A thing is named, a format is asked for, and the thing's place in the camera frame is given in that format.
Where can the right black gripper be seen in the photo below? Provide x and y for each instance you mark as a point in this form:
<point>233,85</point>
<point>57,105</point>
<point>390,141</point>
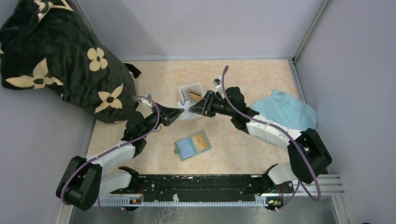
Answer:
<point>202,107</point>

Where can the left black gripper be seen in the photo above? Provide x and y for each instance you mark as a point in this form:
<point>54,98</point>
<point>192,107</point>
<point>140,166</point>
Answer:
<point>168,115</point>

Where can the white credit card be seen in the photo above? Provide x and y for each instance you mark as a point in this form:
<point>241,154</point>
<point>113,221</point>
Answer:
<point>183,105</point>

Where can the translucent white plastic bin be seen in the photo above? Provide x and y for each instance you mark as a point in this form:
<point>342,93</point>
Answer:
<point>189,115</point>

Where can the yellow credit card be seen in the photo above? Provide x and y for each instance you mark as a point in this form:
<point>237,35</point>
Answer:
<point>200,142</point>

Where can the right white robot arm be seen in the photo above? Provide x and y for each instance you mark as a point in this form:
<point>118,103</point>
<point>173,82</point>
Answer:
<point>308,156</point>

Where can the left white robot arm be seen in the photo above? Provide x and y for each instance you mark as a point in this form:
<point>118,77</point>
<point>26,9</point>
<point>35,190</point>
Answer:
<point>102,167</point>

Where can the light blue towel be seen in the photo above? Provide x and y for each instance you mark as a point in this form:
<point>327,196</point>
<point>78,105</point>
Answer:
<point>286,110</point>

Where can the black floral blanket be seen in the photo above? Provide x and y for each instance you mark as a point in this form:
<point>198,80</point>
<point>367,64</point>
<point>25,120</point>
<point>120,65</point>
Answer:
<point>47,44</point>

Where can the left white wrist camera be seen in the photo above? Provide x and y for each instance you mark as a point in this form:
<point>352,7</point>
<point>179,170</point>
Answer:
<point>147,100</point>

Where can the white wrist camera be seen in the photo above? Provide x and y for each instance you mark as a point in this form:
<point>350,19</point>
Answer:
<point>147,100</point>
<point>218,84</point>

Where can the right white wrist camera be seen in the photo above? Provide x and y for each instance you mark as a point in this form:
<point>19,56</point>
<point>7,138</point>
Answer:
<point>218,84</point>

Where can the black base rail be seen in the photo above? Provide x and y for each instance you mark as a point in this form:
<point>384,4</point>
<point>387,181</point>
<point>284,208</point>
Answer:
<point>202,188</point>

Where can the aluminium frame rail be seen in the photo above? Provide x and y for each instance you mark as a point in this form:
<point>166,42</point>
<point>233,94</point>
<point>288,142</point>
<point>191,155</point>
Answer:
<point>327,185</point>

